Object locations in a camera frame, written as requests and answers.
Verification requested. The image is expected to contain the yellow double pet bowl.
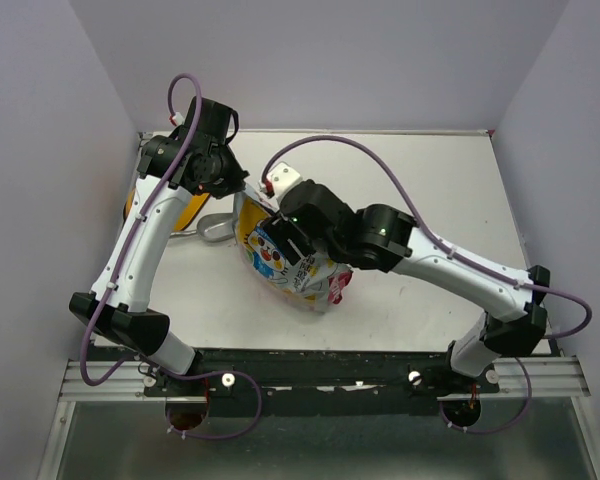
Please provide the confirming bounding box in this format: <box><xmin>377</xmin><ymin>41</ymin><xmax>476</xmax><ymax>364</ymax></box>
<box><xmin>122</xmin><ymin>189</ymin><xmax>211</xmax><ymax>236</ymax></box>

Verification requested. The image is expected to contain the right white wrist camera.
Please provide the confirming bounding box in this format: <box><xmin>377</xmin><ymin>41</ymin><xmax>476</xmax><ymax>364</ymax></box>
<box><xmin>260</xmin><ymin>162</ymin><xmax>303</xmax><ymax>201</ymax></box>

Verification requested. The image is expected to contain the metal food scoop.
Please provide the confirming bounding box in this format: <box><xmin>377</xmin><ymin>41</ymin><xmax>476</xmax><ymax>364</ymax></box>
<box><xmin>170</xmin><ymin>213</ymin><xmax>234</xmax><ymax>244</ymax></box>

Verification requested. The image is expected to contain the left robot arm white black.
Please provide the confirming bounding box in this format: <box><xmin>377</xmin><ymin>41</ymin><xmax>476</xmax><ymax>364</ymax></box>
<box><xmin>69</xmin><ymin>98</ymin><xmax>248</xmax><ymax>395</ymax></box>

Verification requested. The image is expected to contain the aluminium frame rail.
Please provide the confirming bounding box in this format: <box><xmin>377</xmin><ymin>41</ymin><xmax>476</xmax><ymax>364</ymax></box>
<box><xmin>58</xmin><ymin>357</ymin><xmax>590</xmax><ymax>402</ymax></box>

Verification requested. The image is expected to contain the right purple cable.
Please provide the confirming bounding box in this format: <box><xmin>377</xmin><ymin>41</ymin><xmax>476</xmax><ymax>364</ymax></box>
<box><xmin>262</xmin><ymin>135</ymin><xmax>594</xmax><ymax>436</ymax></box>

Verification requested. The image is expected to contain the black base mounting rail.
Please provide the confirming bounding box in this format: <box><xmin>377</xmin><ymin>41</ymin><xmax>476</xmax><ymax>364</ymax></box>
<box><xmin>144</xmin><ymin>349</ymin><xmax>499</xmax><ymax>418</ymax></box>

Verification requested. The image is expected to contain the pet food bag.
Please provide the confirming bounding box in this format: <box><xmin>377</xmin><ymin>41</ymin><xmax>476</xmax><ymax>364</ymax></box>
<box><xmin>233</xmin><ymin>186</ymin><xmax>353</xmax><ymax>313</ymax></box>

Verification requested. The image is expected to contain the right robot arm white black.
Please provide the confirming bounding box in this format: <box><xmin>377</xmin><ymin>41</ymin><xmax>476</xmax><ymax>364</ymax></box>
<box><xmin>263</xmin><ymin>178</ymin><xmax>549</xmax><ymax>392</ymax></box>

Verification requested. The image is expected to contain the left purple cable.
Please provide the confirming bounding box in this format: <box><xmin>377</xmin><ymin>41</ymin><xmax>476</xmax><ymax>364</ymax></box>
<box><xmin>81</xmin><ymin>73</ymin><xmax>264</xmax><ymax>442</ymax></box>

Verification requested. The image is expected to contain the purple cable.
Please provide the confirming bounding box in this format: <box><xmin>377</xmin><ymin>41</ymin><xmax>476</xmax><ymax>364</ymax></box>
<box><xmin>81</xmin><ymin>73</ymin><xmax>264</xmax><ymax>442</ymax></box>
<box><xmin>262</xmin><ymin>135</ymin><xmax>594</xmax><ymax>436</ymax></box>

